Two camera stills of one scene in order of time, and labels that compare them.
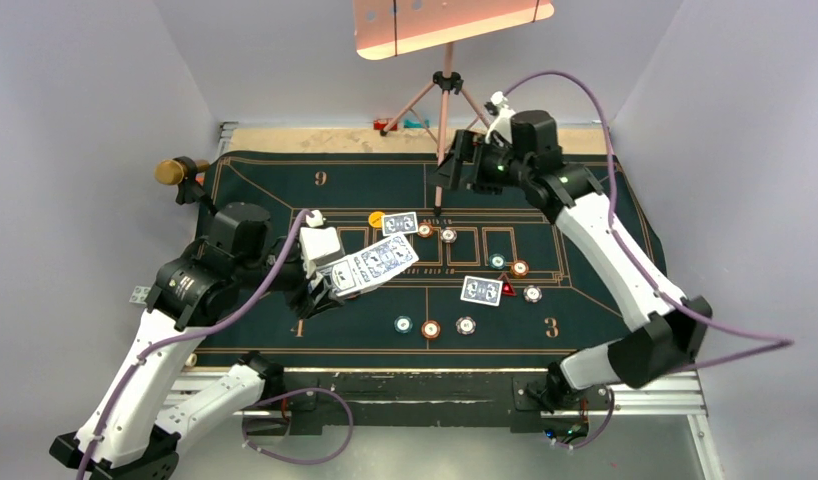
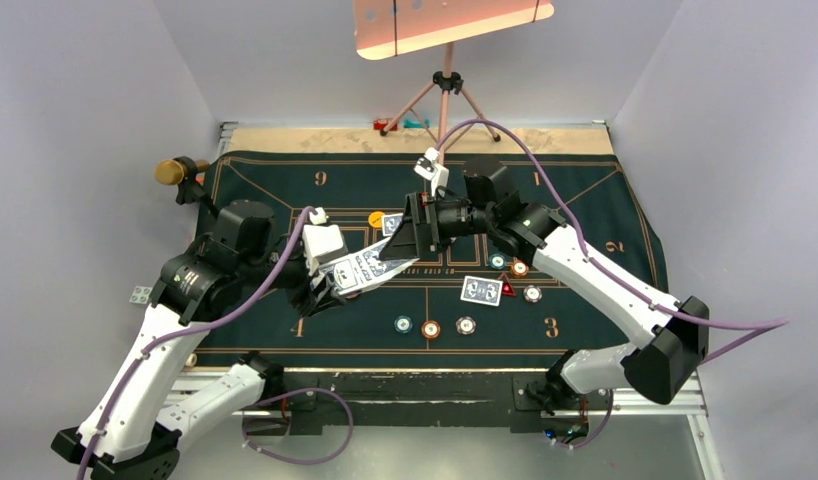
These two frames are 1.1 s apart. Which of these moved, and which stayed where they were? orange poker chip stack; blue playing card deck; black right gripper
Moved: black right gripper
Stayed: orange poker chip stack; blue playing card deck
